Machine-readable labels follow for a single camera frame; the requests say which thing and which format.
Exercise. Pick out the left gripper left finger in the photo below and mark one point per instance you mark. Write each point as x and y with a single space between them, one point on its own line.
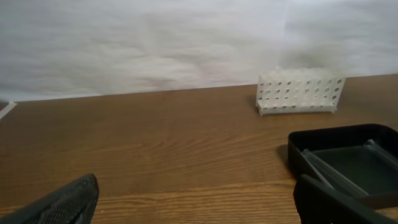
65 205

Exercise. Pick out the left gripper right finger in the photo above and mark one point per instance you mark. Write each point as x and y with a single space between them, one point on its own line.
326 208

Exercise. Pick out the white test tube rack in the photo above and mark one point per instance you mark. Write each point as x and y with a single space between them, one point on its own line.
298 93

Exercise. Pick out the black tray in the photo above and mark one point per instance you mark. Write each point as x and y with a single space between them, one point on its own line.
342 135

